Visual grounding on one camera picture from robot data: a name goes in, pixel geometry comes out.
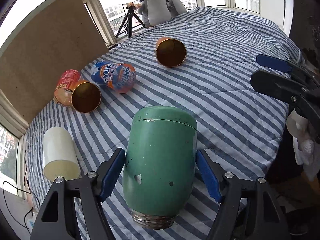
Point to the black tripod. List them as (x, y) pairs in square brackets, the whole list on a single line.
[(126, 24)]

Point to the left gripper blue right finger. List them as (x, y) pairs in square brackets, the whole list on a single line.
[(248, 209)]

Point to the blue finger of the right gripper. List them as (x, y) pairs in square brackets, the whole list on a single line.
[(296, 71), (304, 96)]

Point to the white gloved hand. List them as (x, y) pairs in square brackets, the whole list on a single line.
[(305, 147)]

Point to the large grey penguin plush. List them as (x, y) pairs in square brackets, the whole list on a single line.
[(154, 12)]

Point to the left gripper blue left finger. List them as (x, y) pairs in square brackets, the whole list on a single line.
[(57, 216)]

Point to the small grey penguin plush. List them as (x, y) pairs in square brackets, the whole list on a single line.
[(176, 7)]

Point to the white paper cup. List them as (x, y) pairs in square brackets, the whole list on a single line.
[(59, 155)]

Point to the orange paper cup near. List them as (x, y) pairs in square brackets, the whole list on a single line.
[(170, 52)]

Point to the wooden board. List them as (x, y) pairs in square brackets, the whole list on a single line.
[(58, 35)]

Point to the striped blue white quilt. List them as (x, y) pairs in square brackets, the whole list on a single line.
[(239, 128)]

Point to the orange paper cup far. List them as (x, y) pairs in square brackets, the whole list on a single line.
[(85, 97)]

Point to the orange paper cup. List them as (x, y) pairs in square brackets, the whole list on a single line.
[(170, 52), (85, 97)]

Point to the green metal thermos cup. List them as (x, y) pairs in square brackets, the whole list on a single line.
[(160, 165)]

